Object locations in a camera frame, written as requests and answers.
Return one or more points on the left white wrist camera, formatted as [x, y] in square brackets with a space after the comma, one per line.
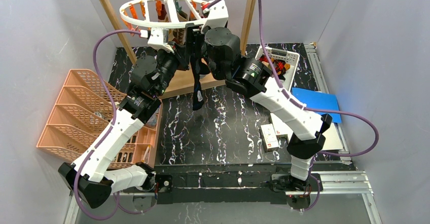
[157, 38]

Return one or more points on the black sock with blue print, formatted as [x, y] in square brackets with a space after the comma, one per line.
[199, 70]

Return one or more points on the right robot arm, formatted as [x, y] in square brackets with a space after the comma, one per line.
[254, 80]

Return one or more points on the wooden hanger rack frame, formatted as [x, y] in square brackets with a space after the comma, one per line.
[183, 81]

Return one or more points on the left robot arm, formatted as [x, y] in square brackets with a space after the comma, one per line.
[114, 138]

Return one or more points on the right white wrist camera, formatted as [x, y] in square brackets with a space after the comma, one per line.
[216, 16]

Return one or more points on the striped sock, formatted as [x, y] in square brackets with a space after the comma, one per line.
[161, 11]

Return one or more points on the white flat board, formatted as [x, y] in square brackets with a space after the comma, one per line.
[283, 131]

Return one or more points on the peach mesh file organizer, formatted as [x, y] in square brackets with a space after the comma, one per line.
[81, 112]

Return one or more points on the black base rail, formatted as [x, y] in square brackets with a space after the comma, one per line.
[180, 185]

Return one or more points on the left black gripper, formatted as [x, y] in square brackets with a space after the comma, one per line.
[179, 57]

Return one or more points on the small white red box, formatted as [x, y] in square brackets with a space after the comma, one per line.
[269, 139]

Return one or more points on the white round clip hanger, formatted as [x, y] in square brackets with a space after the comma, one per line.
[170, 14]

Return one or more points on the white perforated laundry basket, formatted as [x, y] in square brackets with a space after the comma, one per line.
[291, 58]

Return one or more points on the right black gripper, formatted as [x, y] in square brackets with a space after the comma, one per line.
[195, 37]

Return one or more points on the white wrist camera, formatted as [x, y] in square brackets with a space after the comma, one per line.
[157, 38]
[216, 16]

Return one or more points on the blue folder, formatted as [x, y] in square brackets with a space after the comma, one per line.
[316, 99]

